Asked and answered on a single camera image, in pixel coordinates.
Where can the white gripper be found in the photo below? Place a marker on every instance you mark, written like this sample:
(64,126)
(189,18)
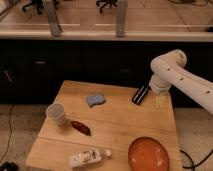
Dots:
(159,86)

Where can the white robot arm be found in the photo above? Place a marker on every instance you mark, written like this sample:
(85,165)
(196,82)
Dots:
(168,70)

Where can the orange plate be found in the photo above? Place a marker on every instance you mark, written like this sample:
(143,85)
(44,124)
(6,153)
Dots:
(147,154)

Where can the dark red chili pepper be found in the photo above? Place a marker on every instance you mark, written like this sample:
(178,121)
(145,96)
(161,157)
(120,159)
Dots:
(81,128)

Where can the white plastic bottle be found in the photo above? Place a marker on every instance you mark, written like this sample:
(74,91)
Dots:
(88,157)

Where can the black office chair right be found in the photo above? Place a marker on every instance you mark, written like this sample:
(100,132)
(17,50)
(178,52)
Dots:
(110,3)

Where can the black office chair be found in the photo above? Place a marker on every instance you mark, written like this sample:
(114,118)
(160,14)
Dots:
(110,3)
(39,5)

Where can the black office chair left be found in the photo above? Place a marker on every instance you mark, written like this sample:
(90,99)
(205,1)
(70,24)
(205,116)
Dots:
(39,5)

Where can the black device on floor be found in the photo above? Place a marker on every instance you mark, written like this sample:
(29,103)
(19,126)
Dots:
(9,166)

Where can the grey metal post right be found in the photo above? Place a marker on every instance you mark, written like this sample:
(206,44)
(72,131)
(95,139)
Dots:
(121,18)

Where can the grey metal post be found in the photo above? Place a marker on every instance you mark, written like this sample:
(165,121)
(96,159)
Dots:
(121,18)
(54,25)

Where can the grey metal post left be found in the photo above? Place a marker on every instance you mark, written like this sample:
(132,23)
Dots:
(54,25)

